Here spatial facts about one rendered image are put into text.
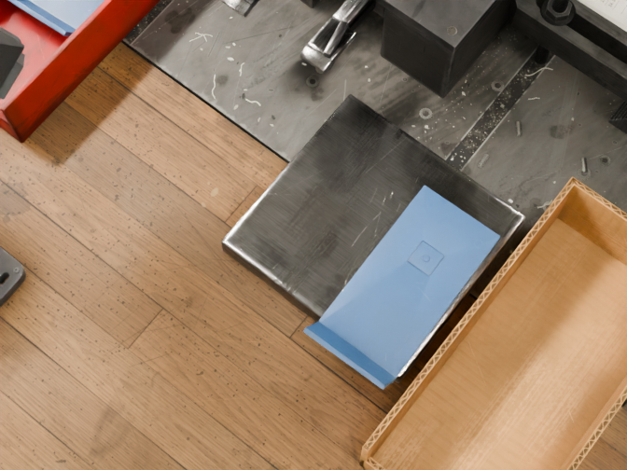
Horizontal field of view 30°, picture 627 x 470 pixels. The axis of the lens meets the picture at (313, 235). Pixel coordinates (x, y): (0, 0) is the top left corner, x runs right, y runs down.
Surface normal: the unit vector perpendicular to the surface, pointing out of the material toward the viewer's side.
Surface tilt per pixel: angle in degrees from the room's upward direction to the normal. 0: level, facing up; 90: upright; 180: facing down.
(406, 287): 0
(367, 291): 0
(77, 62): 90
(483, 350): 0
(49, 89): 90
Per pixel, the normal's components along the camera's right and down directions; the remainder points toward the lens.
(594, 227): -0.62, 0.73
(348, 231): 0.00, -0.35
